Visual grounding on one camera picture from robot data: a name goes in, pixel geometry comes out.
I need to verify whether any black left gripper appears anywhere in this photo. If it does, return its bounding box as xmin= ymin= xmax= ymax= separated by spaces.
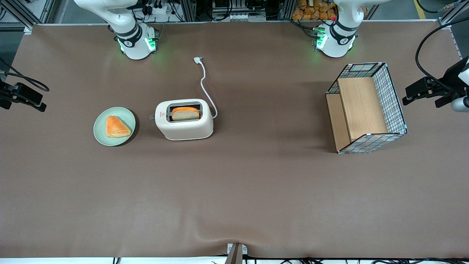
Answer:
xmin=402 ymin=55 xmax=469 ymax=108

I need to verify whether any white two-slot toaster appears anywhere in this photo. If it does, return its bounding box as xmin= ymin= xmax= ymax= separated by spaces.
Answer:
xmin=149 ymin=98 xmax=214 ymax=141

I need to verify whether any pale green round plate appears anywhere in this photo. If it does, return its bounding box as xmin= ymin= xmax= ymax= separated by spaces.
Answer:
xmin=93 ymin=107 xmax=136 ymax=147

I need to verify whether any triangular orange pastry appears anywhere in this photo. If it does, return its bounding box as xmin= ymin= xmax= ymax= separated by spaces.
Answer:
xmin=106 ymin=115 xmax=132 ymax=138

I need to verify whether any pile of orange bread rolls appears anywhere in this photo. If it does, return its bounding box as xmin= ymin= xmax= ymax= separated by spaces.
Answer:
xmin=292 ymin=0 xmax=337 ymax=21

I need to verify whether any white power strip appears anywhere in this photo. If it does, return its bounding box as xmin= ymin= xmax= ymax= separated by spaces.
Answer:
xmin=145 ymin=0 xmax=174 ymax=15

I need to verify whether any toast slice orange crust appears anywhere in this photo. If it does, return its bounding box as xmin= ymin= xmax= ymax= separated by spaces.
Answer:
xmin=171 ymin=106 xmax=201 ymax=121

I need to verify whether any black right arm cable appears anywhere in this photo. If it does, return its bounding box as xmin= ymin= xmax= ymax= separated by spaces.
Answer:
xmin=0 ymin=58 xmax=50 ymax=92

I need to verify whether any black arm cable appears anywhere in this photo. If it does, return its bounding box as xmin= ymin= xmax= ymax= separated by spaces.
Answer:
xmin=0 ymin=58 xmax=50 ymax=92
xmin=415 ymin=18 xmax=469 ymax=94

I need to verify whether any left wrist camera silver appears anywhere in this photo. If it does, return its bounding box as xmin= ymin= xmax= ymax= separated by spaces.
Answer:
xmin=451 ymin=96 xmax=469 ymax=113

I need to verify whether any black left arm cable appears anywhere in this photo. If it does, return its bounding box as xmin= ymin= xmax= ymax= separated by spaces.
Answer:
xmin=415 ymin=18 xmax=469 ymax=94

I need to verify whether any wire basket with wooden shelf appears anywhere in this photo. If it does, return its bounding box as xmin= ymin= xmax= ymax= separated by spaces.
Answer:
xmin=325 ymin=62 xmax=408 ymax=154

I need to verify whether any aluminium frame rail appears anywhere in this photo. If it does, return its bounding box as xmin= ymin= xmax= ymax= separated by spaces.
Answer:
xmin=438 ymin=0 xmax=469 ymax=26
xmin=0 ymin=0 xmax=55 ymax=30

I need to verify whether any white toaster power cord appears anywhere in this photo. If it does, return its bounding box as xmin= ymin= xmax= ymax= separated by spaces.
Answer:
xmin=193 ymin=56 xmax=218 ymax=120

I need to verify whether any grey camera stand bracket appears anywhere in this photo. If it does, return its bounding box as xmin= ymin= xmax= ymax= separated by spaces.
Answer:
xmin=226 ymin=243 xmax=248 ymax=264

